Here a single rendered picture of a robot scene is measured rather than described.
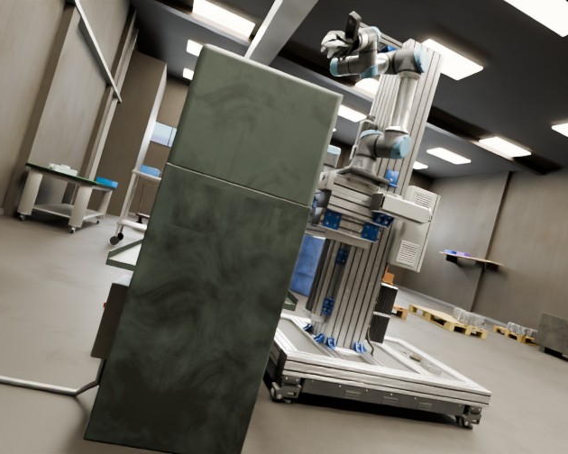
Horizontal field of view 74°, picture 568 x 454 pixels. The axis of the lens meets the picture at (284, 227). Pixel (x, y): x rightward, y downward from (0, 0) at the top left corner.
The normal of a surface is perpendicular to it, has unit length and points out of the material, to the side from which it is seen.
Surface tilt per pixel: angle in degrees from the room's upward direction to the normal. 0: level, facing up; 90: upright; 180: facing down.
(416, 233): 90
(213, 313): 90
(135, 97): 90
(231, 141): 90
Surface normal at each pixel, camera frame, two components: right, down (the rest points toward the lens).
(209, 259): 0.20, 0.04
